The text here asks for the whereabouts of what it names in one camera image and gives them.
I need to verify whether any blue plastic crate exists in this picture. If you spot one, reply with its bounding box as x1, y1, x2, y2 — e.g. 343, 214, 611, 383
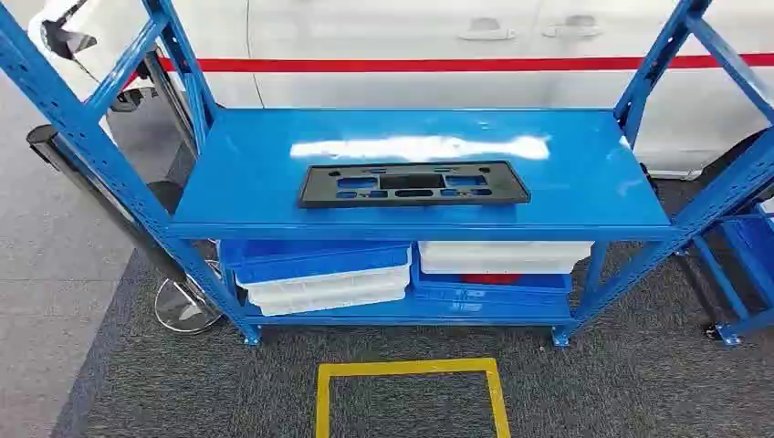
218, 239, 413, 286
411, 246, 574, 308

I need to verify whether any black plastic plate frame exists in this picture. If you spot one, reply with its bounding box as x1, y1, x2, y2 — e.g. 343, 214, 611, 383
297, 160, 532, 211

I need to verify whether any white car with red stripe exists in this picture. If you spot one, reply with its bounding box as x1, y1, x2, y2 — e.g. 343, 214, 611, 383
26, 0, 774, 178

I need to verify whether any dark grey carpet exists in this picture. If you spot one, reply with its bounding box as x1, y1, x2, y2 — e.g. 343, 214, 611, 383
51, 141, 774, 438

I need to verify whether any blue metal shelf rack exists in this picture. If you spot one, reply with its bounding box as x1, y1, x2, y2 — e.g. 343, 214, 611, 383
0, 0, 774, 349

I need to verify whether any white plastic tray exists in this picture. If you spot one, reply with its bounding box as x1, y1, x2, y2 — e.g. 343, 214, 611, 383
235, 265, 413, 308
417, 241, 594, 276
256, 286, 408, 318

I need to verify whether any small blue metal rack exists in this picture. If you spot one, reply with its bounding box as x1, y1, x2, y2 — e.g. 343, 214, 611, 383
675, 202, 774, 348

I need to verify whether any yellow floor tape square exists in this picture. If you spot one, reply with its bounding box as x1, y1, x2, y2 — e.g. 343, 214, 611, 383
314, 358, 513, 438

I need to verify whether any red plastic part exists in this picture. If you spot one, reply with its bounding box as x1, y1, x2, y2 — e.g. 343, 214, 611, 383
462, 273, 523, 287

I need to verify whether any black stanchion post chrome base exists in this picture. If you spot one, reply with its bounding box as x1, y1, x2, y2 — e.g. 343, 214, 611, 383
26, 124, 225, 336

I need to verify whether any chrome stanchion pole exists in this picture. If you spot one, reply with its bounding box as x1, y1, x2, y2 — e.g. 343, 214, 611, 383
141, 50, 201, 160

